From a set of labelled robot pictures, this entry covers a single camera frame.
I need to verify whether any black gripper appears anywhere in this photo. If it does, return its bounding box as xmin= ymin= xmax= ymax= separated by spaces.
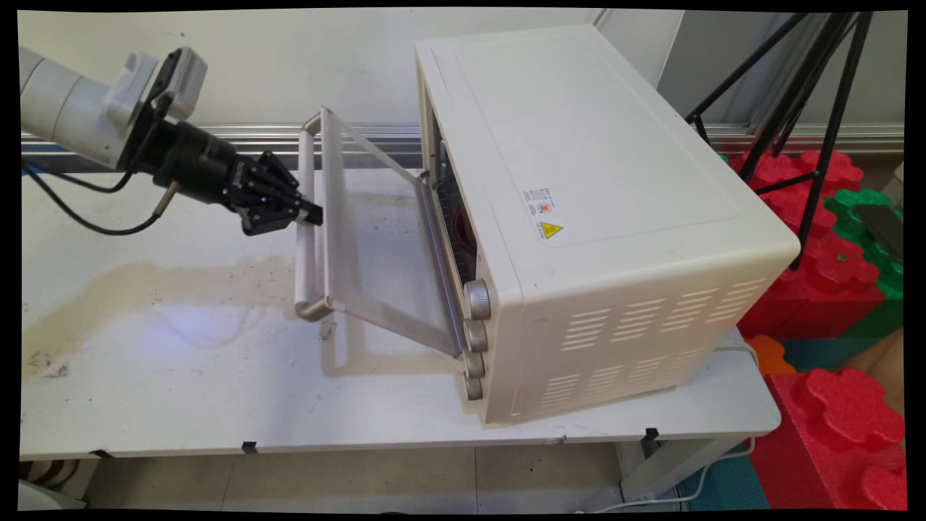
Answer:
xmin=119 ymin=118 xmax=325 ymax=238

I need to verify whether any glass oven door with handle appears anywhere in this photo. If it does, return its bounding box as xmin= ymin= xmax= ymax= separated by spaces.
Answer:
xmin=294 ymin=106 xmax=465 ymax=358

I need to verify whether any red dish inside oven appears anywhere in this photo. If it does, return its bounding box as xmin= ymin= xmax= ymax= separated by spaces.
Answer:
xmin=454 ymin=205 xmax=479 ymax=255

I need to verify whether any large silver oven knob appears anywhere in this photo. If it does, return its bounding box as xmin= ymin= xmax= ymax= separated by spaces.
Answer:
xmin=464 ymin=279 xmax=493 ymax=321

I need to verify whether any white red label sticker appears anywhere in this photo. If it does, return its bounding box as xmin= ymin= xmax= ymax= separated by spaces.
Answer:
xmin=522 ymin=187 xmax=557 ymax=216

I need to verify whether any cream toaster oven housing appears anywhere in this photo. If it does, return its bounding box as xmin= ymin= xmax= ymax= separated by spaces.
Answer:
xmin=415 ymin=24 xmax=802 ymax=426

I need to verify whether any white table leg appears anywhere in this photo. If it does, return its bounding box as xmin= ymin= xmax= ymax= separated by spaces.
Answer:
xmin=616 ymin=434 xmax=747 ymax=502

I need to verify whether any orange foam puzzle piece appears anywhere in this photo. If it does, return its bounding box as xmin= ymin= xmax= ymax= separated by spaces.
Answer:
xmin=744 ymin=334 xmax=798 ymax=378

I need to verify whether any teal foam floor mat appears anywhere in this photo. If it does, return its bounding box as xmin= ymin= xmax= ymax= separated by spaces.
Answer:
xmin=676 ymin=443 xmax=770 ymax=512

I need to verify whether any red foam puzzle block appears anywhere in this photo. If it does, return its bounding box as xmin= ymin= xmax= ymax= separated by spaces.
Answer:
xmin=751 ymin=368 xmax=908 ymax=512
xmin=729 ymin=149 xmax=888 ymax=341

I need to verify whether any black tripod stand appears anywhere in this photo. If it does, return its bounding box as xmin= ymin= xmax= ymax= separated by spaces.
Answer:
xmin=685 ymin=11 xmax=875 ymax=271

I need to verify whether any green foam puzzle block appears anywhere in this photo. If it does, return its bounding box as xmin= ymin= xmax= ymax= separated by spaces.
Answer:
xmin=825 ymin=188 xmax=905 ymax=339

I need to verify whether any black flat object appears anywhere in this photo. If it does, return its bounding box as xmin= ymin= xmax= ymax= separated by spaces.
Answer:
xmin=854 ymin=205 xmax=905 ymax=263

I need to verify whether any aluminium profile rail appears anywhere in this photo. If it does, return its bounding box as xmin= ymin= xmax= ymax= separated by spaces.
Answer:
xmin=22 ymin=123 xmax=905 ymax=157

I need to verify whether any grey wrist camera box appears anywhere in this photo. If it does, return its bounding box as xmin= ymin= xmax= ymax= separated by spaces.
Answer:
xmin=147 ymin=47 xmax=209 ymax=122

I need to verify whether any black cable with metal plug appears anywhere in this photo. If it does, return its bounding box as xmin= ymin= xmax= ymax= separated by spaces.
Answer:
xmin=21 ymin=93 xmax=180 ymax=237

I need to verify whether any white power cable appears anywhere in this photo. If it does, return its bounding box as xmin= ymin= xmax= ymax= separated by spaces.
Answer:
xmin=575 ymin=328 xmax=762 ymax=513

